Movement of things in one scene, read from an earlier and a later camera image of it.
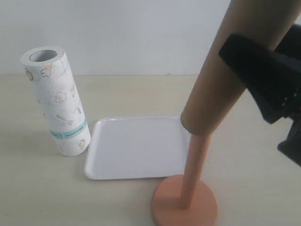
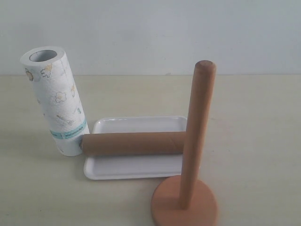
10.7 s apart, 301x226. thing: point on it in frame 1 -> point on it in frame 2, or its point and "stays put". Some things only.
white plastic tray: x=138 y=147 stays put
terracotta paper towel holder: x=186 y=200 stays put
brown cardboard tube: x=218 y=89 -> x=133 y=143
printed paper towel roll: x=49 y=76 stays put
